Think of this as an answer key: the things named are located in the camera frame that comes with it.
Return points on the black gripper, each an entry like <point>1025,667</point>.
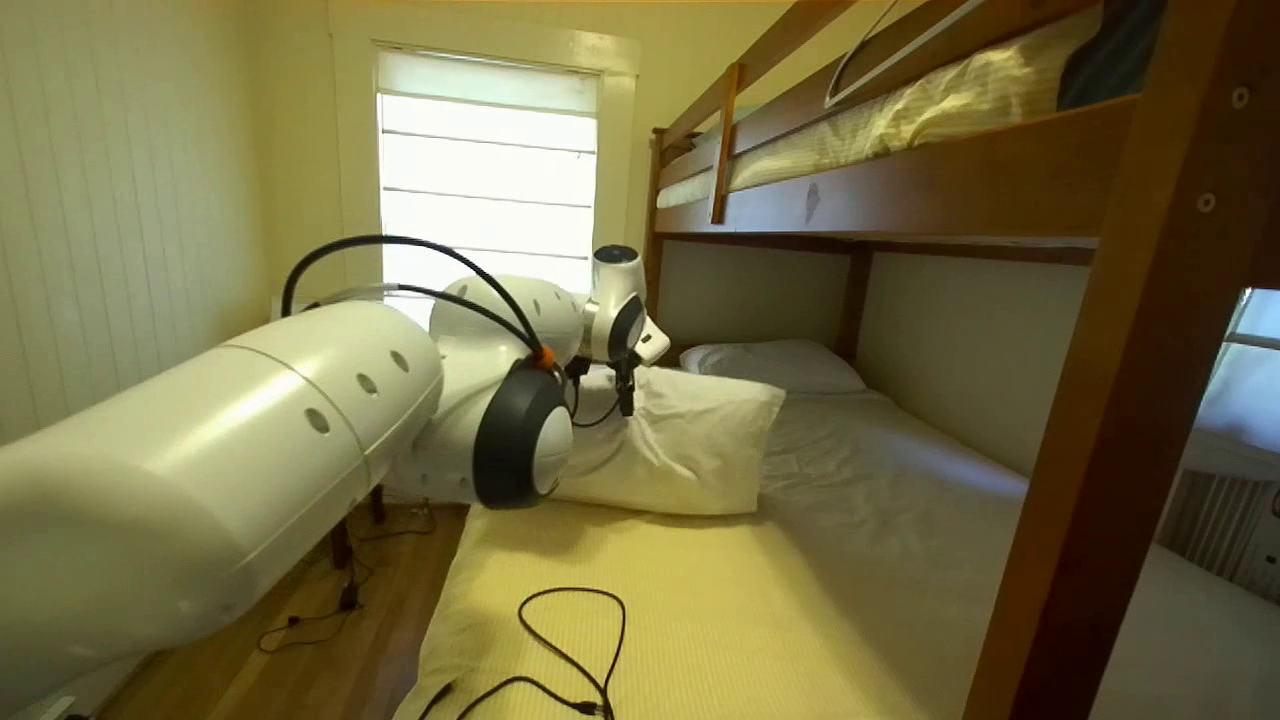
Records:
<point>627,333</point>

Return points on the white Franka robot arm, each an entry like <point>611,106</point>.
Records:
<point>202,464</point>

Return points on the flat white pillow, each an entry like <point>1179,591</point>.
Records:
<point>773,364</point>

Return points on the window with white blind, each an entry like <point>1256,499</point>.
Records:
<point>484,175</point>

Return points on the pale yellow bed sheet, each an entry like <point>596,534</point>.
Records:
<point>854,563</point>

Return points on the white plastic hanger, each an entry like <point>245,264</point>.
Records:
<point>865,63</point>

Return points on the upper bunk mattress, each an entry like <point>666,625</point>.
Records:
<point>935,106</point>

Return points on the dark blue bedding item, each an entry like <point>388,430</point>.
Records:
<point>1114,53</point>

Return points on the small bare bright window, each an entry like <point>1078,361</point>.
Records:
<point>1256,321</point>

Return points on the wooden bunk bed frame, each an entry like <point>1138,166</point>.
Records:
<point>1133,333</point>

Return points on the white wall radiator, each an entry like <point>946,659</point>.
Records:
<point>1221,524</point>

